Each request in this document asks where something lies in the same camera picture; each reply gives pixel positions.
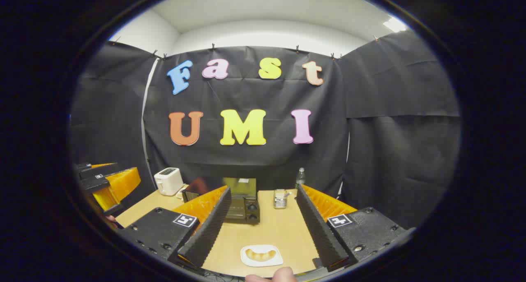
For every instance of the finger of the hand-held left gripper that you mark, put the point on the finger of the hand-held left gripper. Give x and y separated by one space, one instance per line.
100 170
119 187

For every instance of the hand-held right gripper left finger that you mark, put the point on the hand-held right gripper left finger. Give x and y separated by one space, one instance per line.
209 228

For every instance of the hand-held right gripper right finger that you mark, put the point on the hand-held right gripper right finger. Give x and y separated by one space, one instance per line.
318 228

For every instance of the black electric oven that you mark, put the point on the black electric oven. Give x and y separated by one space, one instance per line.
242 210

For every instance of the golden croissant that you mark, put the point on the golden croissant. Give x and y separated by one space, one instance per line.
260 255

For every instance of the metal mesh basket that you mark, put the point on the metal mesh basket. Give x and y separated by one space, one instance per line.
280 200

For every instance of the white toaster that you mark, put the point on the white toaster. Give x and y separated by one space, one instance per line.
167 181

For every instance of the white rectangular plate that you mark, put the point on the white rectangular plate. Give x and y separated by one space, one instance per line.
246 261

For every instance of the clear plastic water bottle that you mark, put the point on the clear plastic water bottle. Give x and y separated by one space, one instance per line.
300 180

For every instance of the ceiling light panel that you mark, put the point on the ceiling light panel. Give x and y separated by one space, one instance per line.
394 24

